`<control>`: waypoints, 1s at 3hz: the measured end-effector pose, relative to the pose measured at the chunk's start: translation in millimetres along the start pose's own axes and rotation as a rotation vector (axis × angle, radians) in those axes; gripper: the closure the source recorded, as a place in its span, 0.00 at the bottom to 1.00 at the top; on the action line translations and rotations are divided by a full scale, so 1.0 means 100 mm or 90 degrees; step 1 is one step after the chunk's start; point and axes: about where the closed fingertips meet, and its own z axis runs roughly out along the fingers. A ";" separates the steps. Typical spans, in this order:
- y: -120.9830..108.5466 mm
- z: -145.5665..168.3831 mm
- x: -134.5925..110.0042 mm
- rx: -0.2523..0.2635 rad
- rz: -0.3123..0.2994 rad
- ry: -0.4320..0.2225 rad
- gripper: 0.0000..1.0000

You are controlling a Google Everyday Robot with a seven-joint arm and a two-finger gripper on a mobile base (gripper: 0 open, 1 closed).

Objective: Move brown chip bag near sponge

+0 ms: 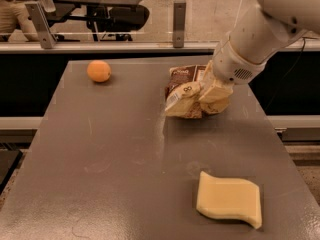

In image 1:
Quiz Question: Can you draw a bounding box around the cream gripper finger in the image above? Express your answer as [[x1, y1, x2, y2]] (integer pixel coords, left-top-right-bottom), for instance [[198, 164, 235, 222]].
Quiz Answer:
[[199, 79, 233, 103], [201, 61, 214, 84]]

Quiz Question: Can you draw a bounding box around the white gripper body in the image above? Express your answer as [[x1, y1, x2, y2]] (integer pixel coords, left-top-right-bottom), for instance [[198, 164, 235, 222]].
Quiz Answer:
[[212, 34, 266, 85]]

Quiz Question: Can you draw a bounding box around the brown chip bag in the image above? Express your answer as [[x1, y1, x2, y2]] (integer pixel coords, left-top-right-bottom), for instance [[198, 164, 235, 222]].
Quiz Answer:
[[165, 65, 229, 119]]

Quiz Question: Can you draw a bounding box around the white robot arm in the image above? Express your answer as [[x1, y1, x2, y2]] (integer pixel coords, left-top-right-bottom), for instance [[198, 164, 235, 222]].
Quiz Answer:
[[199, 0, 320, 103]]

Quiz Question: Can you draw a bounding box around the yellow sponge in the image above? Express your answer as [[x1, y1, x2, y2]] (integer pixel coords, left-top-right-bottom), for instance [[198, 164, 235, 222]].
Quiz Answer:
[[196, 171, 262, 229]]

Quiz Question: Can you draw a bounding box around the black office chair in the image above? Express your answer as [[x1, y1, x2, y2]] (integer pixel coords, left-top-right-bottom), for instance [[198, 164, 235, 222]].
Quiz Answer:
[[86, 5, 150, 41]]

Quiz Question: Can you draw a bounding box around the orange fruit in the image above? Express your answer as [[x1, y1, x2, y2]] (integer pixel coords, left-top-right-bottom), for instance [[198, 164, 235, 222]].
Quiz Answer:
[[87, 60, 111, 83]]

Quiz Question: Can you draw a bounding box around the dark background desk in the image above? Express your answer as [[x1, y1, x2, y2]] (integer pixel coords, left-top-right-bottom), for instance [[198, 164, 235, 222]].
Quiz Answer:
[[46, 0, 143, 24]]

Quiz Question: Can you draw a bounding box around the seated person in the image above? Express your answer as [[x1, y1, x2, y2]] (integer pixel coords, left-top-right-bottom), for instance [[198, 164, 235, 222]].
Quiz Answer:
[[0, 0, 39, 42]]

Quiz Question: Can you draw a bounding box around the middle metal glass bracket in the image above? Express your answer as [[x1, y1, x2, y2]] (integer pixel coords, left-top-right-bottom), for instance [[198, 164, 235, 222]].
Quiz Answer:
[[172, 1, 186, 48]]

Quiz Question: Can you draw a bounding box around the metal glass bracket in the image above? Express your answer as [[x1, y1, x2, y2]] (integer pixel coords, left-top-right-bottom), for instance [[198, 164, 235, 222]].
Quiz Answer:
[[25, 1, 56, 49], [172, 1, 186, 48]]

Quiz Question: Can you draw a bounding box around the left metal glass bracket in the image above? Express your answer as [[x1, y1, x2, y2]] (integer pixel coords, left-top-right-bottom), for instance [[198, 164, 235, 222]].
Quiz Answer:
[[25, 1, 56, 49]]

